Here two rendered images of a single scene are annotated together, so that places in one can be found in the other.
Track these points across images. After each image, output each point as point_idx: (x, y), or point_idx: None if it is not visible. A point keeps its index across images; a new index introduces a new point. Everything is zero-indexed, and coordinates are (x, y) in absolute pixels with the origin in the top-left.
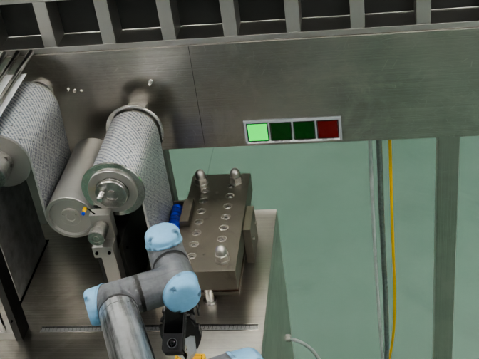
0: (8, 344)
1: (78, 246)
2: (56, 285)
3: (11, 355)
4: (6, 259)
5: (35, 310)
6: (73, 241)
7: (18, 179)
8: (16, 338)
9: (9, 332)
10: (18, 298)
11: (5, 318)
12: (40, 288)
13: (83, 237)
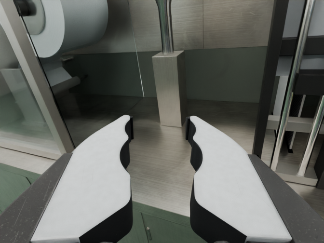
0: (308, 189)
1: (313, 117)
2: (318, 141)
3: (323, 204)
4: (302, 106)
5: (315, 160)
6: (305, 114)
7: None
8: (318, 185)
9: (311, 177)
10: (291, 146)
11: (285, 162)
12: (302, 141)
13: (312, 113)
